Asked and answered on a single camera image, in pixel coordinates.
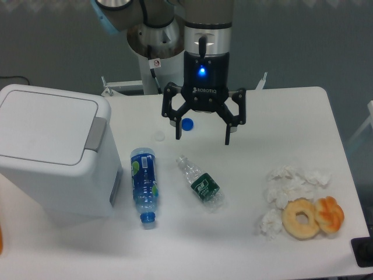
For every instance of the white push-lid trash can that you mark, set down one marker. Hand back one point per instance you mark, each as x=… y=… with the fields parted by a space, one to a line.
x=57 y=146

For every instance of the orange glazed twisted bun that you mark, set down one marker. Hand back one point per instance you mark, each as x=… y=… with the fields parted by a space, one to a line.
x=329 y=215

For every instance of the black device at edge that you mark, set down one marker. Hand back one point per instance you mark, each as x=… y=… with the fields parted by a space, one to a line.
x=362 y=249

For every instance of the orange object at left edge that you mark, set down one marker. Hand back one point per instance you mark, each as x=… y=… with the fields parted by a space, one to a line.
x=1 y=241

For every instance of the small crumpled white tissue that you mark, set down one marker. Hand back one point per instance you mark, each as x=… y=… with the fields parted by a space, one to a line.
x=271 y=224

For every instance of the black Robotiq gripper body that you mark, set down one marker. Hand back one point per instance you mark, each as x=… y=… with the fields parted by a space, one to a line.
x=205 y=83

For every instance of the clear bottle green label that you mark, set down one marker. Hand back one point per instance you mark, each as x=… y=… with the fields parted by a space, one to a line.
x=201 y=183

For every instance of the plain ring doughnut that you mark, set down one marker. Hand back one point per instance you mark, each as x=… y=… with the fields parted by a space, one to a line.
x=298 y=219

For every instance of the white bottle cap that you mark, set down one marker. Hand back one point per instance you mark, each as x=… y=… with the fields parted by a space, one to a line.
x=159 y=136

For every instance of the white frame at right edge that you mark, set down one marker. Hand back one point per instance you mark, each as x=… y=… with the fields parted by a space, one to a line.
x=361 y=135

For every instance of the blue bottle cap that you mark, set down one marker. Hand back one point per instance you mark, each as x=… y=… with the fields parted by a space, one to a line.
x=187 y=124

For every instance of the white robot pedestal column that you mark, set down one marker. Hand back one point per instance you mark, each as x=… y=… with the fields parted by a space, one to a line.
x=160 y=53

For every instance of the blue plastic bottle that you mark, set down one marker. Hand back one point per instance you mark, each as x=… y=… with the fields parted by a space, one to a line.
x=144 y=185

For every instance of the large crumpled white tissue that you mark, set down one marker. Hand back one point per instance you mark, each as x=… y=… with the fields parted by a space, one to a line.
x=288 y=183

